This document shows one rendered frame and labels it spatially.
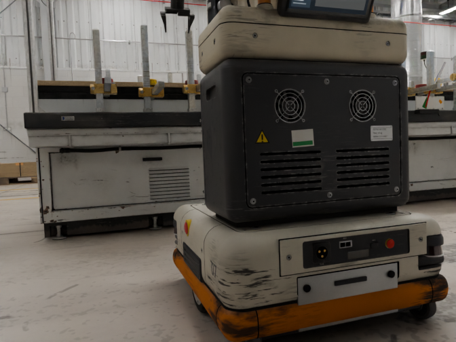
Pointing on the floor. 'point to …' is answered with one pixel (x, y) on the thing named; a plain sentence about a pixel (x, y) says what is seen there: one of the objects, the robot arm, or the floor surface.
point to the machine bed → (167, 169)
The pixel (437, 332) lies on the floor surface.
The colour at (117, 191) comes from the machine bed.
